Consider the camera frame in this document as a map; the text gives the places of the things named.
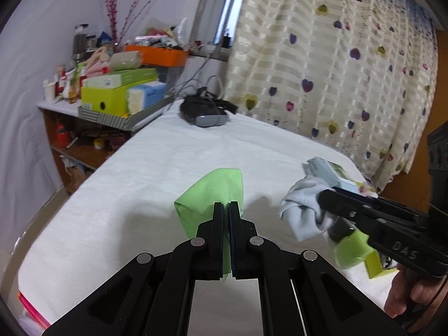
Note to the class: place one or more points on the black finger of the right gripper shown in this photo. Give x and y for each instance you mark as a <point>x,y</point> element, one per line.
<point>381,199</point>
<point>353,213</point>

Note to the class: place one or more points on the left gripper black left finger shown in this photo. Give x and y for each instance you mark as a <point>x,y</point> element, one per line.
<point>151,295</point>

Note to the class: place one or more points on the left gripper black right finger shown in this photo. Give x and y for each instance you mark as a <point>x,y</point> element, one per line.
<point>301,294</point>

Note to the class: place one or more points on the grey toe sock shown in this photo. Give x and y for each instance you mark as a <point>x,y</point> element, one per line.
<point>300,209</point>

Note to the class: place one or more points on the light green microfiber cloth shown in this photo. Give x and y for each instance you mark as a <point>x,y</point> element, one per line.
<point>196,204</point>

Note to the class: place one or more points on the person's right hand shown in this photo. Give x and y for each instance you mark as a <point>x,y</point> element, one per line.
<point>425,292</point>

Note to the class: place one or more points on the green cream jar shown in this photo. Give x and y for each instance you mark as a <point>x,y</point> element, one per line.
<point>352,250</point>

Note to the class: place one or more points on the lime green cardboard box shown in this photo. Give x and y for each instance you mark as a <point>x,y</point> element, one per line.
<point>378,264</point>

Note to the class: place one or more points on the wet wipes pack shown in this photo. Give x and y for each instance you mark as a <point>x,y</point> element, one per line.
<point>332,173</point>

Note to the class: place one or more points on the heart pattern curtain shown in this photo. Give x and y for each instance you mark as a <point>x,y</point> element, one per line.
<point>356,75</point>

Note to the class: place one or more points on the white side shelf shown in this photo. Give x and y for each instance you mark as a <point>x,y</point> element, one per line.
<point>79,147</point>

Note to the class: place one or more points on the striped grey storage tray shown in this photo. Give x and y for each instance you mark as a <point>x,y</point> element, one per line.
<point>131,123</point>

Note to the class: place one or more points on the black grey VR headset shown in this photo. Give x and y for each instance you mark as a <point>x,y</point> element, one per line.
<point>204,109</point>

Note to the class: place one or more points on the lime green file box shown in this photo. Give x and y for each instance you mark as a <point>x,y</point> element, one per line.
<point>111,102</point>

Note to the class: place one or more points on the blue tissue pack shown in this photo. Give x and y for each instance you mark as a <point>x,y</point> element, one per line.
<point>145,95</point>

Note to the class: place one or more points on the green flat box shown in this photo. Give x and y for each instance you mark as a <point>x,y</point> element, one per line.
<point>119,79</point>

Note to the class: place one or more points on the beige rolled cloth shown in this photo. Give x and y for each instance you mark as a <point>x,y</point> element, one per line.
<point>122,61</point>

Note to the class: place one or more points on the orange plastic basket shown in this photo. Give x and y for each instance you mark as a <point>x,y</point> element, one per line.
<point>160,56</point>

